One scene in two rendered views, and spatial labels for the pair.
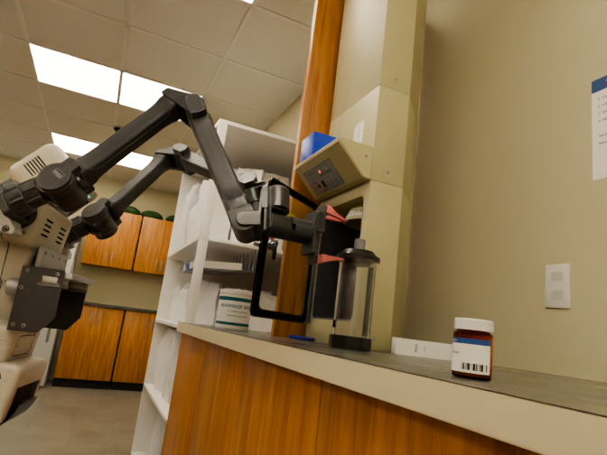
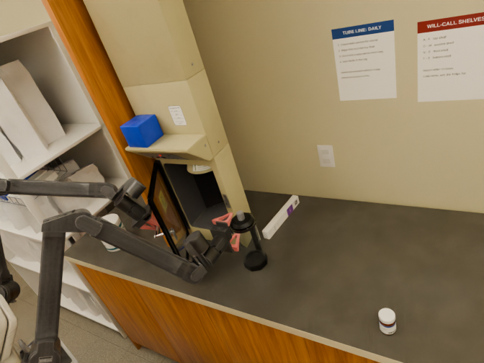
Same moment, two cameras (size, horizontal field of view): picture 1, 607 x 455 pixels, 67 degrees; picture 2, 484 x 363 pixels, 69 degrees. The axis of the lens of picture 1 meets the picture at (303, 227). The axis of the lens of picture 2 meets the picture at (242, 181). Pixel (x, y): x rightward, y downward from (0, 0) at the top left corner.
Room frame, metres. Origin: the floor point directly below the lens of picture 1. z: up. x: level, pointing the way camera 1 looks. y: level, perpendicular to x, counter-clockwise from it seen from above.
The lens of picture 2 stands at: (0.16, 0.34, 2.00)
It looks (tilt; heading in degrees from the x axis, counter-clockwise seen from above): 31 degrees down; 331
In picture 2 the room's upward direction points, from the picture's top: 18 degrees counter-clockwise
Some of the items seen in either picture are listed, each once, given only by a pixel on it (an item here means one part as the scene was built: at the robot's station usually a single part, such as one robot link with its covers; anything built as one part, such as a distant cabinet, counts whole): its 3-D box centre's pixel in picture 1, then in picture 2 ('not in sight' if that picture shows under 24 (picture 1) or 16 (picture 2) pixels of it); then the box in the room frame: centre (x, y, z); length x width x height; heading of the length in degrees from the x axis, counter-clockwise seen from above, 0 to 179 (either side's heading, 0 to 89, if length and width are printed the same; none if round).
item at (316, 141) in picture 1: (320, 152); (142, 130); (1.45, -0.02, 1.55); 0.10 x 0.10 x 0.09; 23
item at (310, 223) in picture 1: (301, 231); (218, 245); (1.07, 0.00, 1.20); 0.07 x 0.07 x 0.10; 23
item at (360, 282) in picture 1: (354, 299); (249, 241); (1.14, -0.15, 1.06); 0.11 x 0.11 x 0.21
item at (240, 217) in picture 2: (359, 252); (241, 219); (1.14, -0.15, 1.18); 0.09 x 0.09 x 0.07
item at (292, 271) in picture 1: (288, 254); (171, 217); (1.40, 0.04, 1.19); 0.30 x 0.01 x 0.40; 150
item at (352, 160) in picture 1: (329, 171); (168, 153); (1.37, -0.06, 1.46); 0.32 x 0.11 x 0.10; 23
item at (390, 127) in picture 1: (374, 225); (205, 157); (1.44, -0.23, 1.32); 0.32 x 0.25 x 0.77; 23
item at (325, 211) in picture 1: (329, 223); (225, 224); (1.10, -0.06, 1.23); 0.09 x 0.07 x 0.07; 113
